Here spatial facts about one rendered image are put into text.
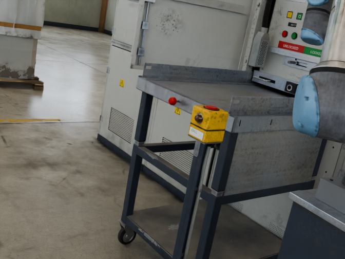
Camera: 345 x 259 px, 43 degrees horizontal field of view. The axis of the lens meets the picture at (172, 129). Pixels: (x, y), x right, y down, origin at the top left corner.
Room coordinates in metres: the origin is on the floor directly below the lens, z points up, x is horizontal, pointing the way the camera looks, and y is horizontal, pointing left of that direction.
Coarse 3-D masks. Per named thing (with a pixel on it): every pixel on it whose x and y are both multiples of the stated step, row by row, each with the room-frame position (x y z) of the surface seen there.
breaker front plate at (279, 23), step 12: (276, 0) 2.36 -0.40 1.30; (276, 12) 2.35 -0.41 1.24; (300, 12) 2.23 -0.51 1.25; (276, 24) 2.33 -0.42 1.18; (300, 24) 2.22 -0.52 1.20; (276, 36) 2.32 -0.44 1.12; (288, 36) 2.26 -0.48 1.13; (276, 60) 2.29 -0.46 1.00; (288, 60) 2.23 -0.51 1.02; (300, 60) 2.18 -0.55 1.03; (264, 72) 2.33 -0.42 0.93; (276, 72) 2.27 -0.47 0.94; (288, 72) 2.22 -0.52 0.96; (300, 72) 2.17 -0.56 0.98
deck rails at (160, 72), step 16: (144, 64) 1.92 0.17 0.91; (160, 64) 1.97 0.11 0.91; (160, 80) 1.94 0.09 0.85; (176, 80) 2.00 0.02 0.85; (192, 80) 2.09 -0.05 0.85; (208, 80) 2.18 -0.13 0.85; (224, 80) 2.25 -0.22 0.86; (240, 80) 2.32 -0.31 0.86; (240, 96) 1.52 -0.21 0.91; (240, 112) 1.53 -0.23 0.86; (256, 112) 1.59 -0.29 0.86; (272, 112) 1.65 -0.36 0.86; (288, 112) 1.71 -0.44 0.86
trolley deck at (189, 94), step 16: (144, 80) 1.90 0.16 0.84; (160, 96) 1.80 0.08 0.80; (176, 96) 1.72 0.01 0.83; (192, 96) 1.71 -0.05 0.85; (208, 96) 1.78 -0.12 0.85; (224, 96) 1.85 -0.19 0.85; (256, 96) 2.01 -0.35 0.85; (272, 96) 2.10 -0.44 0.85; (192, 112) 1.64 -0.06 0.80; (240, 128) 1.50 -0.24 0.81; (256, 128) 1.55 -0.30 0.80; (272, 128) 1.61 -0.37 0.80; (288, 128) 1.68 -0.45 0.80
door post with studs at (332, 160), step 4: (336, 144) 1.90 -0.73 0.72; (340, 144) 1.89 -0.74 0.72; (332, 148) 1.91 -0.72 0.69; (336, 148) 1.90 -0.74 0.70; (332, 152) 1.91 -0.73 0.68; (336, 152) 1.89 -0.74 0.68; (332, 156) 1.90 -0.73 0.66; (336, 156) 1.89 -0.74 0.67; (328, 160) 1.91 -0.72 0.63; (332, 160) 1.90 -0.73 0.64; (336, 160) 1.88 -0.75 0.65; (328, 164) 1.91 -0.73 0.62; (332, 164) 1.89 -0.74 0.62; (328, 168) 1.90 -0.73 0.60; (332, 168) 1.89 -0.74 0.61; (328, 172) 1.90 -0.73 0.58; (332, 172) 1.88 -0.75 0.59; (324, 176) 1.91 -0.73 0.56; (328, 176) 1.89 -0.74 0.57
